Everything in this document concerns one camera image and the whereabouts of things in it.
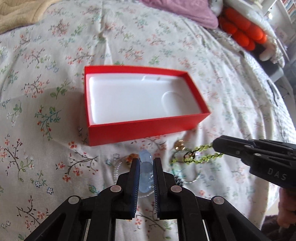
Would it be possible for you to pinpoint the orange plush toy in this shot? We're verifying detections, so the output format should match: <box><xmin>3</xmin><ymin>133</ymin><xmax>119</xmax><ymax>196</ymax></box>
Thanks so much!
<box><xmin>218</xmin><ymin>7</ymin><xmax>267</xmax><ymax>51</ymax></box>

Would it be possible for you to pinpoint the gold ring cluster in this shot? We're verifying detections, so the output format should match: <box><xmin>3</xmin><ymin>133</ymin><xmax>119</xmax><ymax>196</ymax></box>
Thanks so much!
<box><xmin>125</xmin><ymin>153</ymin><xmax>139</xmax><ymax>166</ymax></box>

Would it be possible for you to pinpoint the person's right hand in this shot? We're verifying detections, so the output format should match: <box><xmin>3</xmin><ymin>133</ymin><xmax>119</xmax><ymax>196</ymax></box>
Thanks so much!
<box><xmin>277</xmin><ymin>188</ymin><xmax>296</xmax><ymax>228</ymax></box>

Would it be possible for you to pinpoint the purple pillow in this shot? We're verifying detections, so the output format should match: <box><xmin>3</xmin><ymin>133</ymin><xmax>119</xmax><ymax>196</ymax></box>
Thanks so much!
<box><xmin>140</xmin><ymin>0</ymin><xmax>218</xmax><ymax>29</ymax></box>

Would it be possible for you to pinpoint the red cardboard box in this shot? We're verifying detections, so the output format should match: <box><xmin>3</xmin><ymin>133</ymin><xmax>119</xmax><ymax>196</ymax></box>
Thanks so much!
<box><xmin>84</xmin><ymin>65</ymin><xmax>210</xmax><ymax>146</ymax></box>

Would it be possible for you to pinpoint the gold flower earring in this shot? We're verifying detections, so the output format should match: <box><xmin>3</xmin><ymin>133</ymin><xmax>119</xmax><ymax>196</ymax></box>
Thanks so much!
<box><xmin>174</xmin><ymin>140</ymin><xmax>185</xmax><ymax>151</ymax></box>

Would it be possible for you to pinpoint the green seed bead bracelet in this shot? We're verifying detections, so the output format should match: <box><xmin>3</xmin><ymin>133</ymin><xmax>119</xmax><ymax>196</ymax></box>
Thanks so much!
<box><xmin>169</xmin><ymin>162</ymin><xmax>204</xmax><ymax>185</ymax></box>

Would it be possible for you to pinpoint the beige quilted blanket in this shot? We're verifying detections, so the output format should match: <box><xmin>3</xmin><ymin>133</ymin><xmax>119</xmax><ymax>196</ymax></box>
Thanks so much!
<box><xmin>1</xmin><ymin>0</ymin><xmax>59</xmax><ymax>34</ymax></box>

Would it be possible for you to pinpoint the light blue bead bracelet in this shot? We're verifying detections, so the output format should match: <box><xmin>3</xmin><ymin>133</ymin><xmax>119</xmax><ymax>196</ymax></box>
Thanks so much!
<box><xmin>138</xmin><ymin>150</ymin><xmax>155</xmax><ymax>193</ymax></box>

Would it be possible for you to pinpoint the floral bed sheet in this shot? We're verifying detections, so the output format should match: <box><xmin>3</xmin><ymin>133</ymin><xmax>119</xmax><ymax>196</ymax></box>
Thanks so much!
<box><xmin>0</xmin><ymin>0</ymin><xmax>296</xmax><ymax>241</ymax></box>

